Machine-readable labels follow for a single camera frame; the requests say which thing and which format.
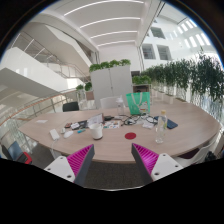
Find row of green plants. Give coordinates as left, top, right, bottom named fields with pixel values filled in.
left=140, top=51, right=224, bottom=104

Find black office chair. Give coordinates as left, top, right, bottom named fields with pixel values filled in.
left=62, top=102, right=79, bottom=112

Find green tote bag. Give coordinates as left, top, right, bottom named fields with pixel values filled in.
left=126, top=92, right=150, bottom=115

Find blue and red chair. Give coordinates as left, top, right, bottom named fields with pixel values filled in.
left=2, top=142, right=32, bottom=164

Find white chair right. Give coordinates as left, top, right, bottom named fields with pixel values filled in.
left=174, top=133, right=220, bottom=167

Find black tangled cables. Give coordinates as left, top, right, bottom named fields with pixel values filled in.
left=120, top=114, right=158, bottom=127

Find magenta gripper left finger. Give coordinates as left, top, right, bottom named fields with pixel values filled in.
left=43, top=143, right=96, bottom=188

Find white power adapter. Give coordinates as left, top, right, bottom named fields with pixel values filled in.
left=50, top=129, right=60, bottom=141

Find clear plastic water bottle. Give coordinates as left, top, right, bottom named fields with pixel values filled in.
left=156, top=110, right=167, bottom=144

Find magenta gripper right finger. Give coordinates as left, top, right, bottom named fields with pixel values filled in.
left=130, top=142, right=184, bottom=185

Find white chair behind table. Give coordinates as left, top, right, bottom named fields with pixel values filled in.
left=100, top=96, right=118, bottom=109

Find dark blue notebook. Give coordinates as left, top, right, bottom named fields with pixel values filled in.
left=154, top=116, right=178, bottom=129

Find red round coaster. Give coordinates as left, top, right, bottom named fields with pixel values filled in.
left=125, top=132, right=136, bottom=140

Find white paper cup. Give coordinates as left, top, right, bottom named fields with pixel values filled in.
left=89, top=124, right=103, bottom=140

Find white cabinet with plants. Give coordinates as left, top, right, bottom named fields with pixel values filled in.
left=89, top=59, right=133, bottom=108

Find white computer mouse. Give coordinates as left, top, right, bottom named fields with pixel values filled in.
left=63, top=131, right=74, bottom=139

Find blue marker pen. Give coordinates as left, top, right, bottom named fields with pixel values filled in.
left=77, top=129, right=86, bottom=133

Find clear bottle white cap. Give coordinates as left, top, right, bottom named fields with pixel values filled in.
left=116, top=96, right=124, bottom=116

